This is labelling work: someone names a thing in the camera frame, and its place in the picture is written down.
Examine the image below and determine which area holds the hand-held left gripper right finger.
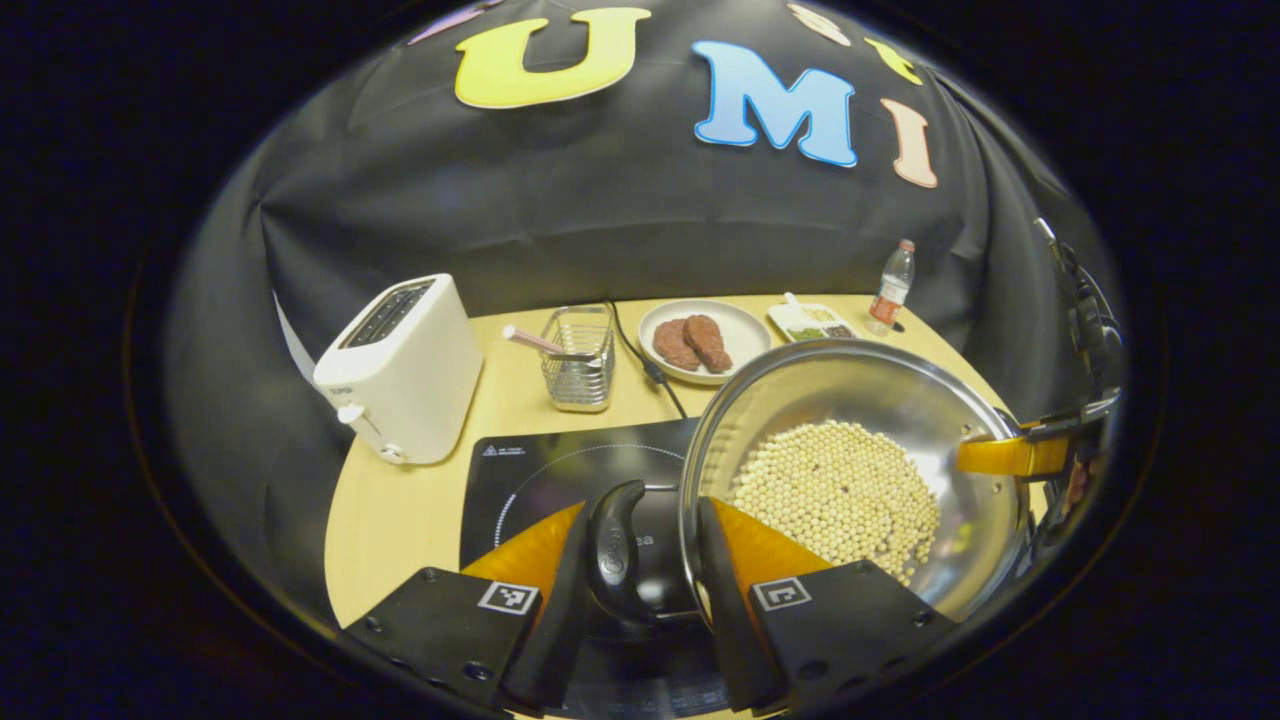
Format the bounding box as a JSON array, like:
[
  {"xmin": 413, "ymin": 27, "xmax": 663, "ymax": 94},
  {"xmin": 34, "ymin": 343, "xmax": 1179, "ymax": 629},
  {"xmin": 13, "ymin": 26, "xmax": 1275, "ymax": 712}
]
[{"xmin": 695, "ymin": 495, "xmax": 961, "ymax": 717}]

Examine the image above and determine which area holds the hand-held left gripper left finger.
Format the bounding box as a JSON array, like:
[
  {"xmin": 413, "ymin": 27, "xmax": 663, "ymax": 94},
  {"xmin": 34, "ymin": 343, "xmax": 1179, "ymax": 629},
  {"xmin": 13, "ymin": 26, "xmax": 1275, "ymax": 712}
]
[{"xmin": 340, "ymin": 500, "xmax": 601, "ymax": 717}]

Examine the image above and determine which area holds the stainless steel pot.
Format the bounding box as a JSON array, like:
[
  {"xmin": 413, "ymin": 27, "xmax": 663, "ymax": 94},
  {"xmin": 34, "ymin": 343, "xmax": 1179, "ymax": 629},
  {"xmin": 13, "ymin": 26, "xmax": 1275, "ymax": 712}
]
[{"xmin": 585, "ymin": 338, "xmax": 1031, "ymax": 641}]

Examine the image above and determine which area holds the black induction cooktop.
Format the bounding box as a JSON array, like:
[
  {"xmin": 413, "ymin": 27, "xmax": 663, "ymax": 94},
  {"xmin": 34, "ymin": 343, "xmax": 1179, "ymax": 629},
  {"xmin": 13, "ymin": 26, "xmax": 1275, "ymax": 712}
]
[{"xmin": 458, "ymin": 417, "xmax": 731, "ymax": 720}]

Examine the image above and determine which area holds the pile of soybeans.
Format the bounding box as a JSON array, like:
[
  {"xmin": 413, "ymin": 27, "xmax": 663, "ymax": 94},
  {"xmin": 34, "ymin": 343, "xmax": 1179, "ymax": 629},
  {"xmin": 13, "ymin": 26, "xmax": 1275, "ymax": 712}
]
[{"xmin": 728, "ymin": 420, "xmax": 941, "ymax": 586}]

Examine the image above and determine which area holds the clear water bottle red label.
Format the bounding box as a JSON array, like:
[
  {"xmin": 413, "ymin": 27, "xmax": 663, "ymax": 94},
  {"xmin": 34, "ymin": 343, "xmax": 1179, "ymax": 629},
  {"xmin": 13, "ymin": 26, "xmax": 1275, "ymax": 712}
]
[{"xmin": 866, "ymin": 238, "xmax": 917, "ymax": 337}]

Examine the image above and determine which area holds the white divided bean dish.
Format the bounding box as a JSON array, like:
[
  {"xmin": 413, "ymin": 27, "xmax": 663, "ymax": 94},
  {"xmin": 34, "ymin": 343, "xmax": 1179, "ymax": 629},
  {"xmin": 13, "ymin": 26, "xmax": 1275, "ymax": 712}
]
[{"xmin": 767, "ymin": 292, "xmax": 861, "ymax": 343}]

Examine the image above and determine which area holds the white toaster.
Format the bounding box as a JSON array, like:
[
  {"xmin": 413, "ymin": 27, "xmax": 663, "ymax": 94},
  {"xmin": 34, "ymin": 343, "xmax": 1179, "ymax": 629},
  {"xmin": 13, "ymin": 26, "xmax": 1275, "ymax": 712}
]
[{"xmin": 312, "ymin": 273, "xmax": 484, "ymax": 466}]

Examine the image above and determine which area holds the white oval plate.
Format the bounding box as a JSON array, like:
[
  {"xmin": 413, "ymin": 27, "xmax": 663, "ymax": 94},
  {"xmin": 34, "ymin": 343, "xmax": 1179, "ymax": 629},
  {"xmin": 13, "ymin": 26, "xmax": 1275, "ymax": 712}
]
[{"xmin": 637, "ymin": 299, "xmax": 773, "ymax": 387}]

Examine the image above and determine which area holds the pink stick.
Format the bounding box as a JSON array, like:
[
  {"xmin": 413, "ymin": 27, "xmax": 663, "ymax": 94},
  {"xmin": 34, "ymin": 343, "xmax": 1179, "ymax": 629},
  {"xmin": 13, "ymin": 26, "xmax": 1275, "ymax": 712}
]
[{"xmin": 502, "ymin": 324, "xmax": 597, "ymax": 362}]

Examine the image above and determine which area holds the brown meat patty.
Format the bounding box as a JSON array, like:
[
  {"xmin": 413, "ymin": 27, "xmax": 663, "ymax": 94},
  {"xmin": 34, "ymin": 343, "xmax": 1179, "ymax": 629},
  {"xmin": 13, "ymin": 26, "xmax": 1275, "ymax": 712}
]
[
  {"xmin": 652, "ymin": 319, "xmax": 702, "ymax": 373},
  {"xmin": 683, "ymin": 314, "xmax": 734, "ymax": 374}
]

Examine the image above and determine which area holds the black backdrop cloth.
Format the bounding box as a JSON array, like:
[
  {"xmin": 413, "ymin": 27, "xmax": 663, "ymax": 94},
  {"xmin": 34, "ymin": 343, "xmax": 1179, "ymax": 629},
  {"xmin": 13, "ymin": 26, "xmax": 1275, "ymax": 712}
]
[{"xmin": 165, "ymin": 0, "xmax": 1121, "ymax": 621}]

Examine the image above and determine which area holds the metal wire basket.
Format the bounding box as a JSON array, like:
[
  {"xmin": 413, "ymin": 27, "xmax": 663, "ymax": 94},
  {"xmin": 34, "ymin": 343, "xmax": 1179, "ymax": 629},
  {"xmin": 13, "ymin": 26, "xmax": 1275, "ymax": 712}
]
[{"xmin": 540, "ymin": 304, "xmax": 616, "ymax": 413}]

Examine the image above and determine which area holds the black power cable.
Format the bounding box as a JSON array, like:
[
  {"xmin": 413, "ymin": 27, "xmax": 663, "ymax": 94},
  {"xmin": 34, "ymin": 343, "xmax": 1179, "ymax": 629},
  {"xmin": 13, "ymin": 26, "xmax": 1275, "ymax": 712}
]
[{"xmin": 608, "ymin": 300, "xmax": 691, "ymax": 421}]

